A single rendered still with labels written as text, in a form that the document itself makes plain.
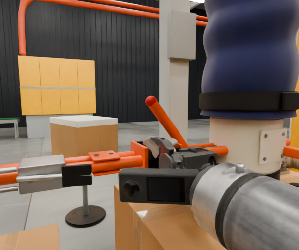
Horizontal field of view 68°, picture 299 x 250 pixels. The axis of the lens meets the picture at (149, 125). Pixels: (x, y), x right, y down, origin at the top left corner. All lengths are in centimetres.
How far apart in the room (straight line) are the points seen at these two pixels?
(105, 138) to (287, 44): 171
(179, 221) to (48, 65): 737
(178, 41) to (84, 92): 632
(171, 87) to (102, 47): 989
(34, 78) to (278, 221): 757
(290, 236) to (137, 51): 1170
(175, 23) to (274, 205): 145
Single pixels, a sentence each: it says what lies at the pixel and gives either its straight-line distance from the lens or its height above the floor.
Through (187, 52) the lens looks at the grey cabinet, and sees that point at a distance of 159.
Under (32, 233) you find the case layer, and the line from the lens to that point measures 134.
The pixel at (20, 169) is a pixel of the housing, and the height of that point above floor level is 109.
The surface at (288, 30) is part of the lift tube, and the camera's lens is 57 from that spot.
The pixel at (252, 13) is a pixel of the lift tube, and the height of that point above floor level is 137.
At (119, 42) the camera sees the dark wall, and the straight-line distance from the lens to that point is 1166.
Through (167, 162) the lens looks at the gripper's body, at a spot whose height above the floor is 110.
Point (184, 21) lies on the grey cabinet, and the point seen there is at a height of 171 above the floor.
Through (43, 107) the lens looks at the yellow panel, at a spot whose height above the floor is 95.
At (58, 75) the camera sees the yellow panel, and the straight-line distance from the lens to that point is 766.
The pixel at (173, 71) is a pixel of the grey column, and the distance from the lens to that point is 158.
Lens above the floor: 120
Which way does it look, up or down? 7 degrees down
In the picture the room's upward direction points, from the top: straight up
